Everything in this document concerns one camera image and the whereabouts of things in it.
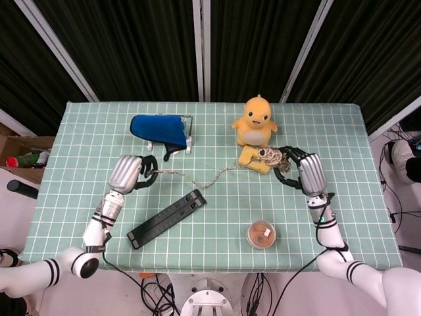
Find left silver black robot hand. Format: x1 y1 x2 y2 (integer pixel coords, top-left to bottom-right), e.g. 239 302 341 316
108 154 159 194

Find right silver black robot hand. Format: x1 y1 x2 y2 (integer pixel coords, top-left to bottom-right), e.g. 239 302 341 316
272 145 330 198

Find twine string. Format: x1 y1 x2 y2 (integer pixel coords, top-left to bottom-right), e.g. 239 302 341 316
146 147 293 190

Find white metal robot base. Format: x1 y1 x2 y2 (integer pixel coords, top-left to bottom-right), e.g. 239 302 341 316
180 276 243 316

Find blue cloth with black trim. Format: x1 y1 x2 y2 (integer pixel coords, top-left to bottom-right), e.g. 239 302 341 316
130 113 187 162

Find black folding laptop stand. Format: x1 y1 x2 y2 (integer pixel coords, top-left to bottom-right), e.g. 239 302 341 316
126 188 208 250

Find white metal drying rack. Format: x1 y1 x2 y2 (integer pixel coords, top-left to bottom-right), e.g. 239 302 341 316
147 113 194 155

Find yellow plush duck toy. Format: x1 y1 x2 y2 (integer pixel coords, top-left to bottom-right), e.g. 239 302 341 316
232 94 279 148

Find clear round tub rubber bands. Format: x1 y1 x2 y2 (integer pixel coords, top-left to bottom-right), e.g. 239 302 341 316
246 219 276 250

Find white black floor device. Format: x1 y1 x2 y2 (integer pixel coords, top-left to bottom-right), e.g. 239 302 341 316
390 138 421 184

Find green checked tablecloth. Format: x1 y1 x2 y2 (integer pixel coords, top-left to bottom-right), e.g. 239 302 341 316
20 101 404 274

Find brown cardboard box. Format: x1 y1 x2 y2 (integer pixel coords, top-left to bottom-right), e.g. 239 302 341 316
0 123 56 184

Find black cylindrical bar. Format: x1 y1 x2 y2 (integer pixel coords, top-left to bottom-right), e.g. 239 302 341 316
7 180 39 200

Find black pleated curtain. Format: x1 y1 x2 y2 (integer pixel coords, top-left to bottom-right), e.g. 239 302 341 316
0 0 421 136

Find black floor cables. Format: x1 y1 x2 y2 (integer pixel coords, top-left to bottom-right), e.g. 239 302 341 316
378 123 421 254

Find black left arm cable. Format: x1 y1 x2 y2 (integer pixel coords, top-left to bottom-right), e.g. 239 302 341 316
97 197 155 316

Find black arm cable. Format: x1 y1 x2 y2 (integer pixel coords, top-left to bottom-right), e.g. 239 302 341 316
276 194 349 316
97 197 155 316

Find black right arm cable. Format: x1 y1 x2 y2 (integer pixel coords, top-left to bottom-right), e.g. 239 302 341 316
276 194 349 316

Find white frame post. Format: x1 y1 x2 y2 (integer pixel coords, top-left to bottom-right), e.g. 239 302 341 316
14 0 99 102
367 95 421 143
192 0 212 102
279 0 335 103
0 108 37 138

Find black floor cable bundle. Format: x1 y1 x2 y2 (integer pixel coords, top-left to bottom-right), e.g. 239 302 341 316
139 273 181 316
242 272 274 316

